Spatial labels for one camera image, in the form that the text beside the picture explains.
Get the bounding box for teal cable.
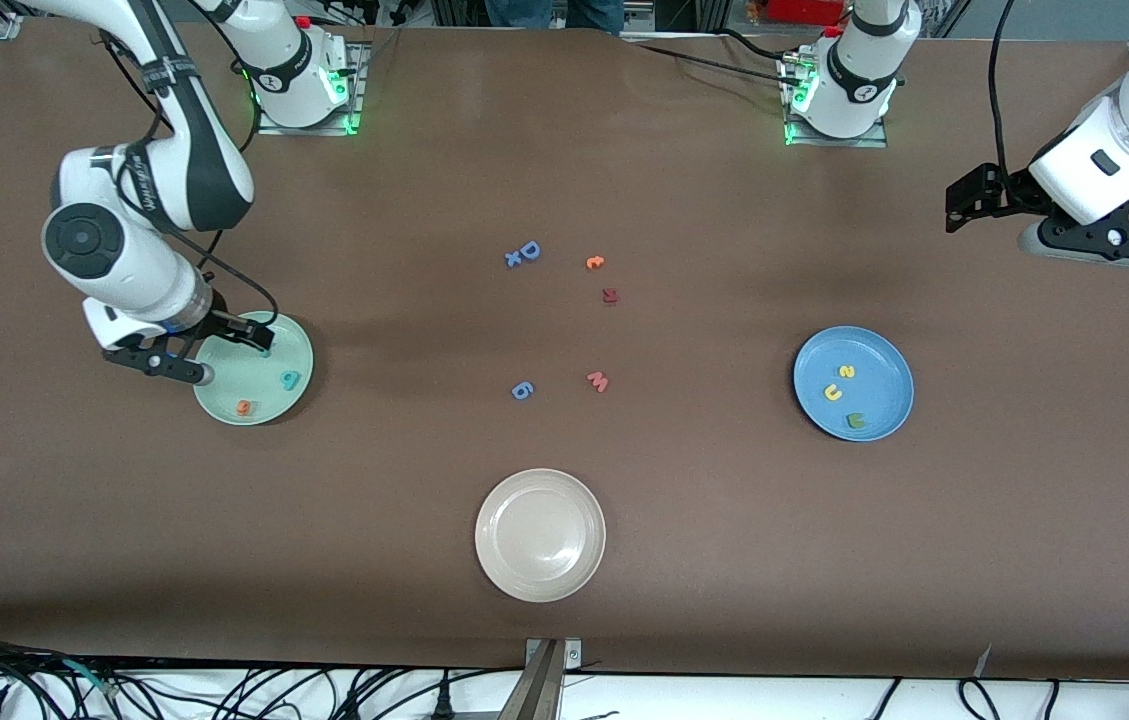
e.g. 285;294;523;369
54;655;125;701

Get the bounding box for grey metal bar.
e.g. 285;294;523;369
499;640;565;720

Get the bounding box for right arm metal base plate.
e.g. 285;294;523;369
256;40;367;136

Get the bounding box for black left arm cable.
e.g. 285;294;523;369
986;0;1017;197

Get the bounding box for silver metal bracket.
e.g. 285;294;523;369
524;638;583;669

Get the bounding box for beige plate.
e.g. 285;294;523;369
474;468;607;603

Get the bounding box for brown table cover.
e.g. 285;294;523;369
0;18;1129;683

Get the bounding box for black table cable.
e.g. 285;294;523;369
719;28;787;59
624;38;795;83

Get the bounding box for blue plate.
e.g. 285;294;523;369
792;326;915;442

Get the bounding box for light green plate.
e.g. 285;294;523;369
192;311;315;427

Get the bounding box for red box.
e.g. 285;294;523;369
769;0;847;26

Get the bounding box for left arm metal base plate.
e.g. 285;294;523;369
782;50;890;149

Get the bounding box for looped black cable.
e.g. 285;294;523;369
959;678;1003;720

